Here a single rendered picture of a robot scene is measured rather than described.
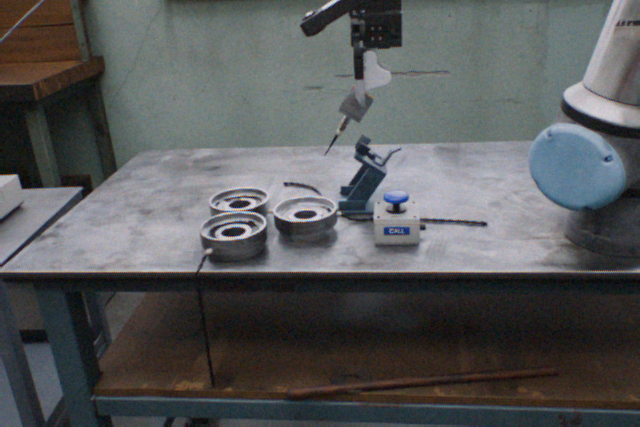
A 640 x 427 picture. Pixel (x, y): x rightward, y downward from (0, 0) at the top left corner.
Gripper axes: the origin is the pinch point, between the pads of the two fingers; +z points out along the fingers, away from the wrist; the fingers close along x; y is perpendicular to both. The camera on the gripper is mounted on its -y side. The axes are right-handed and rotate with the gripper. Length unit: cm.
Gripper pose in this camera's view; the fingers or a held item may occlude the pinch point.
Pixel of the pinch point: (358, 97)
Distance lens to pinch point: 104.6
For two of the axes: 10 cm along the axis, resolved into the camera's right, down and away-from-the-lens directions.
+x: 0.8, -3.8, 9.2
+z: 0.5, 9.2, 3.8
